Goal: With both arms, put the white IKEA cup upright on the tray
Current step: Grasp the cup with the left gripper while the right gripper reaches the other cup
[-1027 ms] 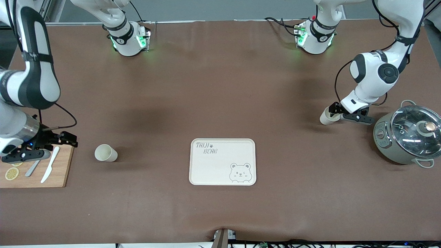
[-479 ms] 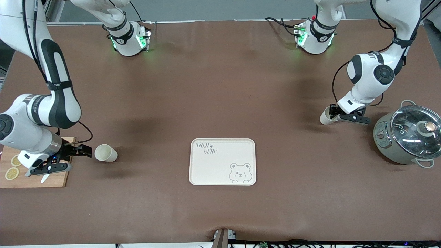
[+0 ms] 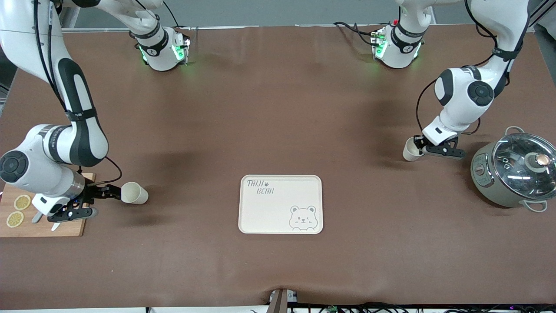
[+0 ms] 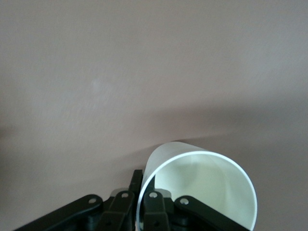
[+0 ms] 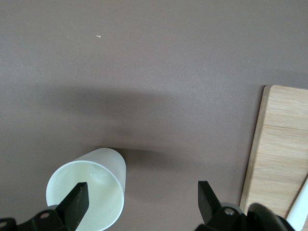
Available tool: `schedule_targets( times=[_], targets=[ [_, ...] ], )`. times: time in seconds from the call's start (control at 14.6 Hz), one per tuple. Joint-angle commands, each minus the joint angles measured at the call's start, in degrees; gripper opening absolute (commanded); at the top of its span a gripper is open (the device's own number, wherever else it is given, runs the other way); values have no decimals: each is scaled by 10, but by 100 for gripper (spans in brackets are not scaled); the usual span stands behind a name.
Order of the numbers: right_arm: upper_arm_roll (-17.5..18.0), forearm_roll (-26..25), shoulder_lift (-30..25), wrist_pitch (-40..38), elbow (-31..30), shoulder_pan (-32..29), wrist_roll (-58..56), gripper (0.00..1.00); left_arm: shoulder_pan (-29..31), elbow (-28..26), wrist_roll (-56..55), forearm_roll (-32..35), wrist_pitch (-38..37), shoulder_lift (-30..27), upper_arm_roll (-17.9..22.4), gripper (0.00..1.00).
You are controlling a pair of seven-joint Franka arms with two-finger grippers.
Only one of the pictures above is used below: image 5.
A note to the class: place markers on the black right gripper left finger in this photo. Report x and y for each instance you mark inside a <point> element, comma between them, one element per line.
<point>77,204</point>

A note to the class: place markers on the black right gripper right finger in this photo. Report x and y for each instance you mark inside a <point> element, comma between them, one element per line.
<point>208,204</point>

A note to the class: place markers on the wooden cutting board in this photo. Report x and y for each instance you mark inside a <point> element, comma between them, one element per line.
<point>276,149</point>

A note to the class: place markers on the white plastic knife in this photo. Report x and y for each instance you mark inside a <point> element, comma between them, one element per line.
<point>300,204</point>

